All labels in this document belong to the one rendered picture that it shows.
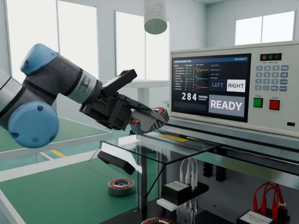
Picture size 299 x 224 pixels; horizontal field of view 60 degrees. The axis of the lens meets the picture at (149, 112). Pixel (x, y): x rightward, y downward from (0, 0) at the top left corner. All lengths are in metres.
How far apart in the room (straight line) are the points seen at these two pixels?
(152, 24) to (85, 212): 1.29
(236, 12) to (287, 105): 7.52
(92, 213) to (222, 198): 0.46
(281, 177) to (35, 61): 0.57
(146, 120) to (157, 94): 6.26
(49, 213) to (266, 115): 0.80
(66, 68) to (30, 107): 0.18
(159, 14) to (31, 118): 1.50
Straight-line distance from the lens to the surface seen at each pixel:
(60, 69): 0.58
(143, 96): 1.77
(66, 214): 1.04
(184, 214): 0.89
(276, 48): 0.65
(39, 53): 0.58
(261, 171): 0.66
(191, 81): 0.77
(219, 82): 0.72
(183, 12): 7.80
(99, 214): 1.02
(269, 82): 0.65
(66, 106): 5.48
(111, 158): 0.61
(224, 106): 0.71
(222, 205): 0.95
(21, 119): 0.44
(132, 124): 0.70
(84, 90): 0.60
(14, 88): 0.46
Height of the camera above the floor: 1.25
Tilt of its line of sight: 9 degrees down
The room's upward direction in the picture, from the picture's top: straight up
